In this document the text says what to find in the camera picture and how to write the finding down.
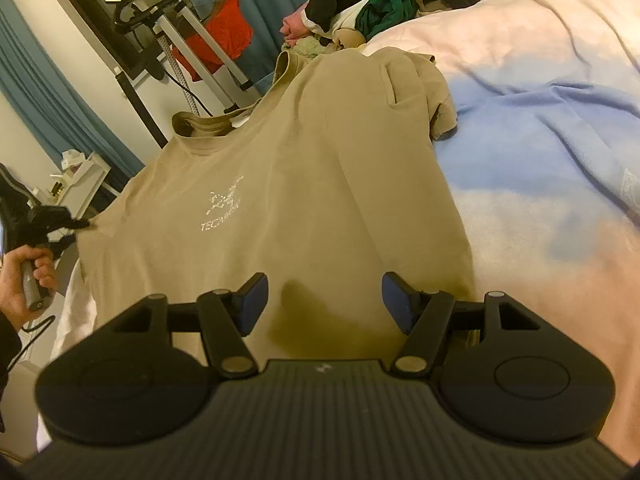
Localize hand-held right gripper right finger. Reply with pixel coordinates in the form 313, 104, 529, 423
381, 271, 543, 376

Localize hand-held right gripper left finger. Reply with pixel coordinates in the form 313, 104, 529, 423
107, 272, 269, 380

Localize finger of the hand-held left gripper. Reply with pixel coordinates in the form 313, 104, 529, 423
27, 204, 92, 235

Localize beige printed t-shirt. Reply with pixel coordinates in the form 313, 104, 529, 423
77, 46, 478, 361

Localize pile of mixed clothes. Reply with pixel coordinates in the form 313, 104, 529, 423
280, 0, 507, 57

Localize person's left hand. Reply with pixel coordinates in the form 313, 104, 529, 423
0, 247, 58, 332

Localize small white shelf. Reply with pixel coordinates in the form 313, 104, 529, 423
47, 151, 124, 217

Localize pastel tie-dye duvet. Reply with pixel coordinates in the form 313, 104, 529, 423
50, 0, 640, 461

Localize red fuzzy cloth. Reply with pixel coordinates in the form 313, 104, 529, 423
187, 0, 254, 81

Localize black cable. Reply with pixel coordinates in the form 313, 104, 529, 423
17, 312, 57, 358

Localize white stand with black handles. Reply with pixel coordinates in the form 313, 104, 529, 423
111, 0, 257, 117

